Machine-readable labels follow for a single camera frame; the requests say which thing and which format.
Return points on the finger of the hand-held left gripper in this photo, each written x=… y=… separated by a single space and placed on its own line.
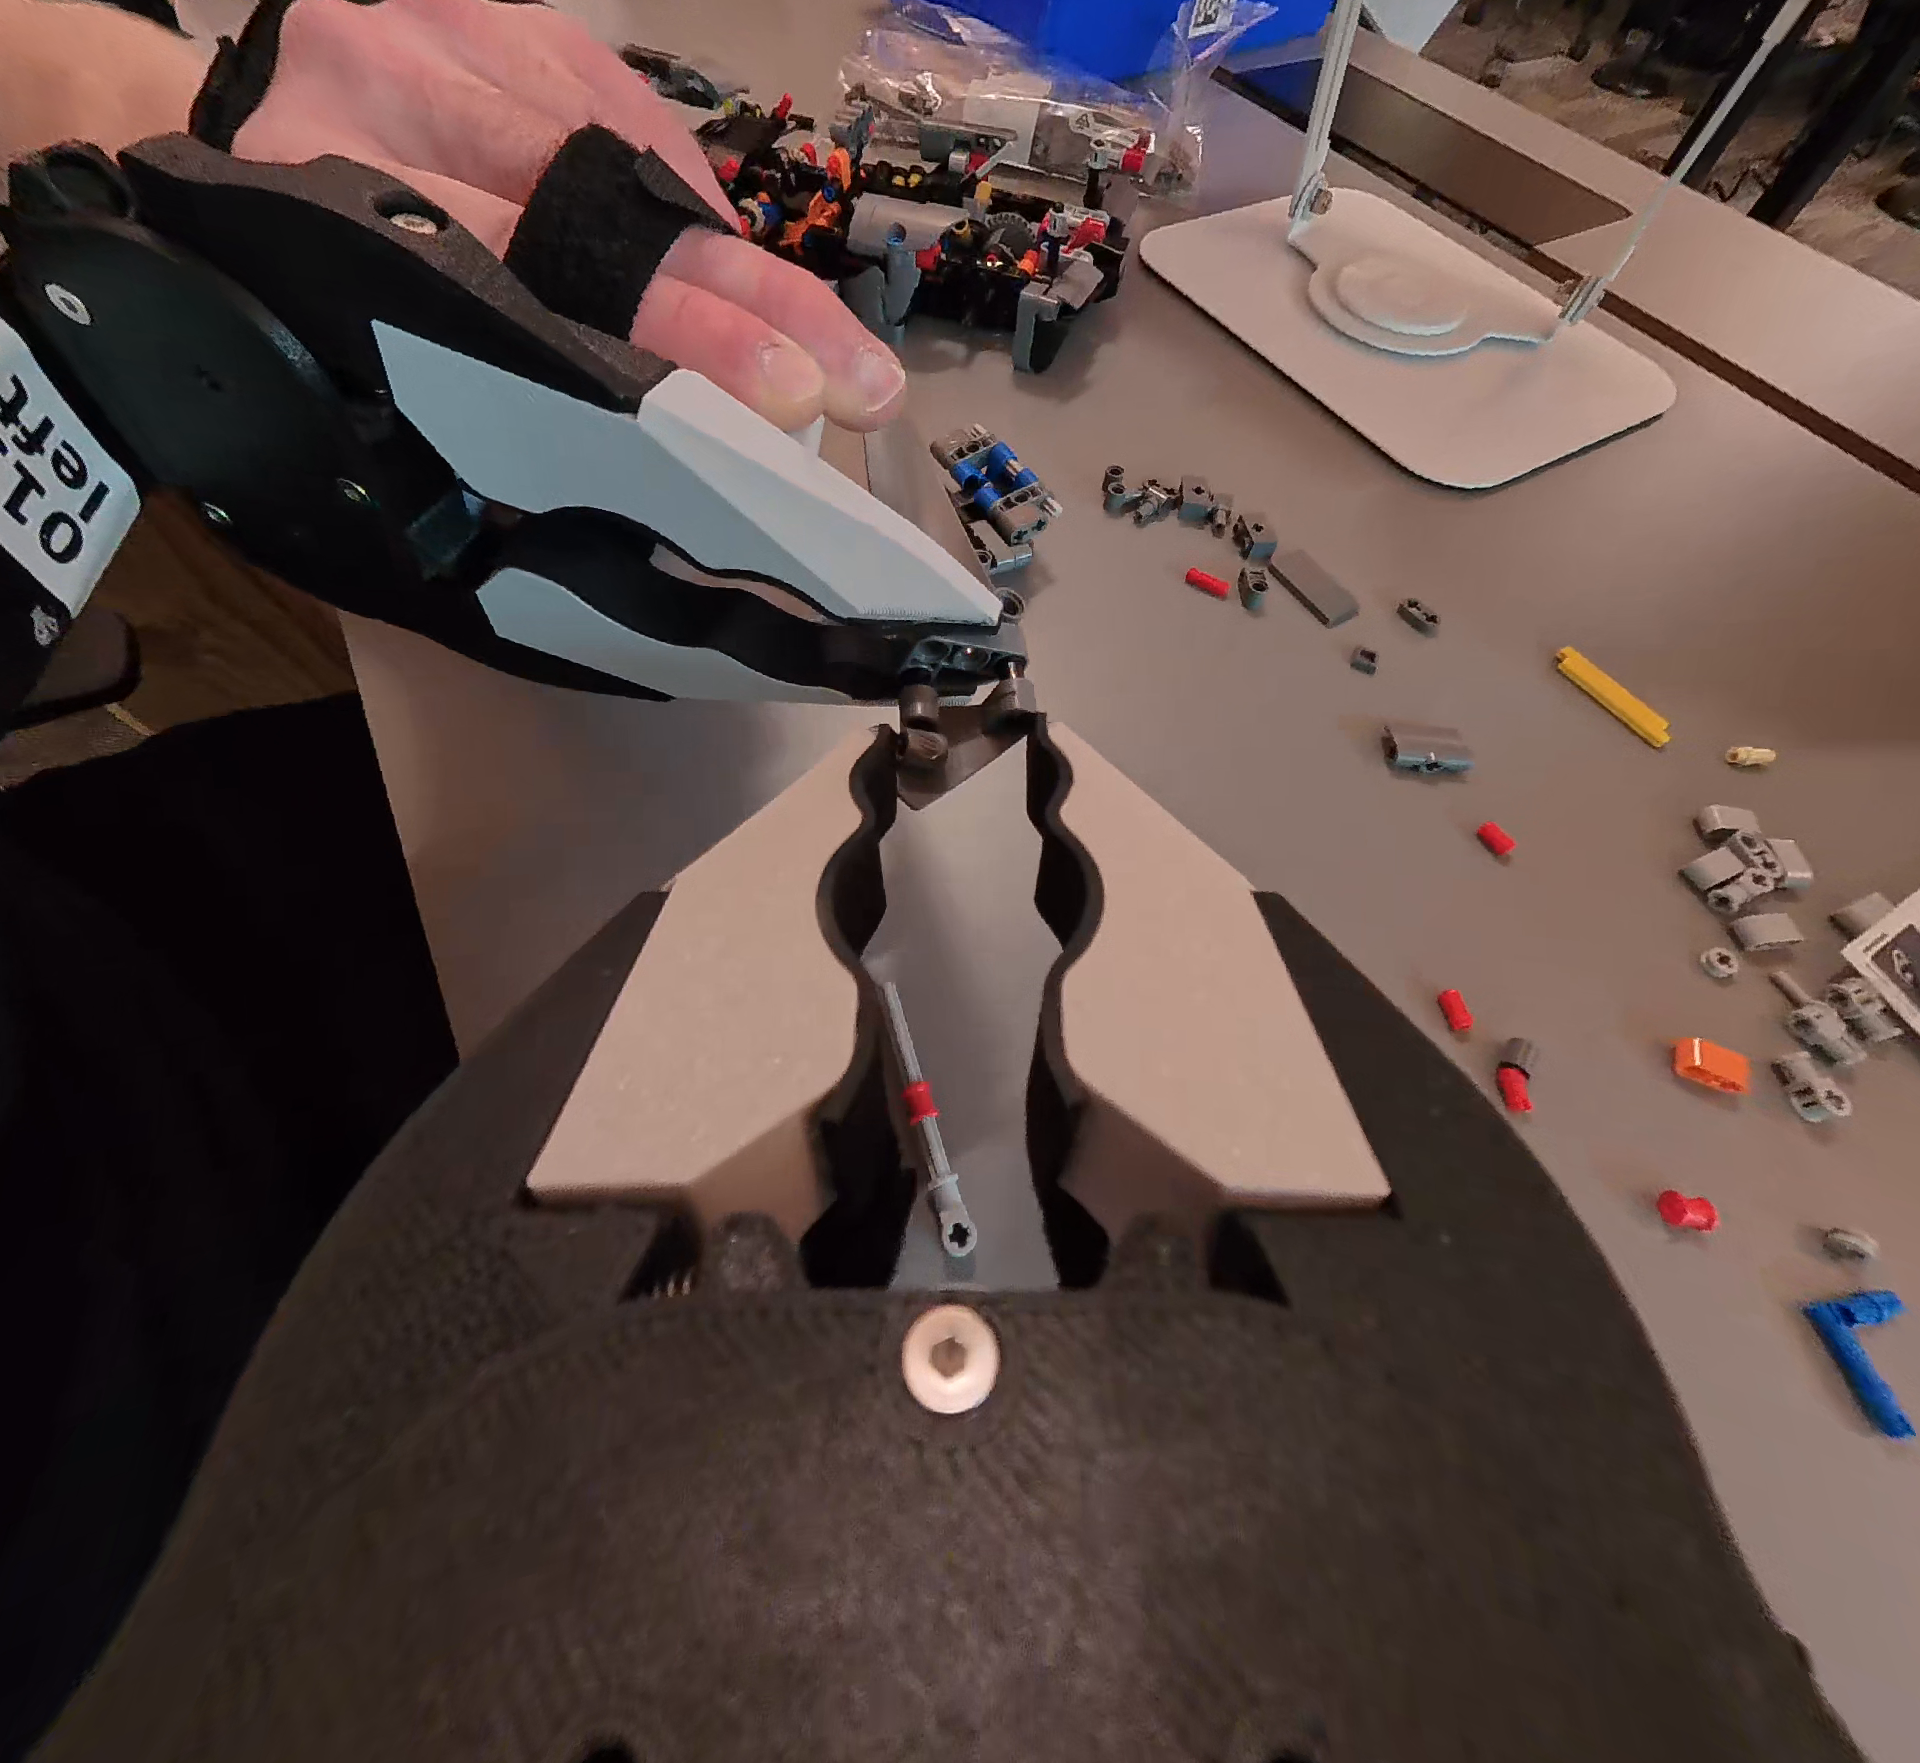
x=601 y=625
x=722 y=489

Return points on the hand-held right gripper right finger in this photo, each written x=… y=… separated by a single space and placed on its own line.
x=1217 y=1045

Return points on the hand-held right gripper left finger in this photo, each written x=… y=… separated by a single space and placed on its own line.
x=705 y=1045

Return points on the long grey lego axle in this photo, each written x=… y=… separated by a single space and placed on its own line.
x=908 y=1045

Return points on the red lego bush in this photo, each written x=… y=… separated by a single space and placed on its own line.
x=915 y=1102

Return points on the grey blue lego wing assembly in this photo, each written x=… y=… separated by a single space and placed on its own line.
x=989 y=496

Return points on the light grey lego connector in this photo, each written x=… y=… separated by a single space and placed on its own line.
x=954 y=1215

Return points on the dark grey lego panel piece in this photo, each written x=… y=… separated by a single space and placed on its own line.
x=961 y=758

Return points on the lego sticker sheet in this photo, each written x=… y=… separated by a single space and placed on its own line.
x=1894 y=952

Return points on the person's left forearm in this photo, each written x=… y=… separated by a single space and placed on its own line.
x=91 y=70

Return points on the scattered small red lego bushes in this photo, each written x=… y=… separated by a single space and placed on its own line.
x=1455 y=1010

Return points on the large black grey lego model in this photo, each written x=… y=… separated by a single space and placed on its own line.
x=961 y=233

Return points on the grey double lego connector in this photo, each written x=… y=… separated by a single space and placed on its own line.
x=1425 y=746

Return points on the dark grey flat lego tile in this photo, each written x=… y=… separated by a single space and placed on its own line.
x=1312 y=590

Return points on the orange lego piece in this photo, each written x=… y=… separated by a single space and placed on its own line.
x=1709 y=1065

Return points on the clear bag of lego parts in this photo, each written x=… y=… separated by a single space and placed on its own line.
x=1035 y=99

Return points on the yellow lego axle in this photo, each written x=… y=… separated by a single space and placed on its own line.
x=1614 y=696

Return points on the small light grey lego bush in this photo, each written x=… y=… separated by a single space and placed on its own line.
x=1851 y=1243

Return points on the blue angled lego beam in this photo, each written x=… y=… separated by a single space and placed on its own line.
x=1862 y=1359

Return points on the person's left hand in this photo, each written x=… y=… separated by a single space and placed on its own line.
x=449 y=99

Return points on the cluster of dark grey pieces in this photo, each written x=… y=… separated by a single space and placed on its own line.
x=1185 y=503

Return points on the person's black shirt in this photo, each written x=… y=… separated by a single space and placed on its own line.
x=149 y=1045

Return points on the pile of light grey connectors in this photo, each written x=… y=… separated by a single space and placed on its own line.
x=1755 y=865

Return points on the white metal stand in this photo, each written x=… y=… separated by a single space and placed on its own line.
x=1502 y=385

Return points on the black office chair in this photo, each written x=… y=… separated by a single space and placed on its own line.
x=1627 y=9

